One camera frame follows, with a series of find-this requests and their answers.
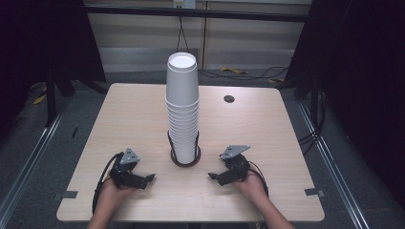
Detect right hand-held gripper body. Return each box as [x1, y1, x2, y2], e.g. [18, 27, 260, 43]
[219, 144, 251, 182]

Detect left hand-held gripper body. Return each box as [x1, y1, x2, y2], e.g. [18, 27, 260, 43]
[109, 147, 145, 190]

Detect dark wire cup holder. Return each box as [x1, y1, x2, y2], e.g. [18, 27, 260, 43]
[166, 129, 203, 169]

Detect stack of white paper cups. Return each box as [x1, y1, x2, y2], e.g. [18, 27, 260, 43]
[164, 52, 201, 166]

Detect person's right hand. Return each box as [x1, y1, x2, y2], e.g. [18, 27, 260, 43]
[234, 173, 269, 204]

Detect person's left hand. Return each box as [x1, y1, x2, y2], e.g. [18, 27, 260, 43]
[95, 177, 137, 208]

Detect black metal stand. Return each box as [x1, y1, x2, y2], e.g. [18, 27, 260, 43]
[309, 74, 322, 141]
[43, 68, 76, 128]

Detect yellow tape piece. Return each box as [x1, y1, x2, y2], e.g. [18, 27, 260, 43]
[32, 85, 49, 106]

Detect dark curtain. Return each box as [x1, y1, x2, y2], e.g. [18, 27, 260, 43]
[284, 0, 405, 201]
[0, 0, 108, 144]

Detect black horizontal bar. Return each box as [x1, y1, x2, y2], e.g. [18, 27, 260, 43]
[83, 4, 312, 24]

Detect left hand-held gripper black cable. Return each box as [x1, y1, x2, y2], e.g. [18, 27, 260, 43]
[91, 152, 125, 215]

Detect black cable bundle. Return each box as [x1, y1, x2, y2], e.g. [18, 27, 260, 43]
[297, 91, 330, 157]

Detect black floor cables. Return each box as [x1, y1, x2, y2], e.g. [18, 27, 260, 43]
[197, 65, 291, 82]

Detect metal floor rail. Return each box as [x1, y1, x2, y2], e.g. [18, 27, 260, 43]
[0, 96, 71, 223]
[296, 100, 371, 229]

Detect black hanging cable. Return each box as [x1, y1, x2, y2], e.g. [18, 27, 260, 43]
[175, 8, 193, 54]

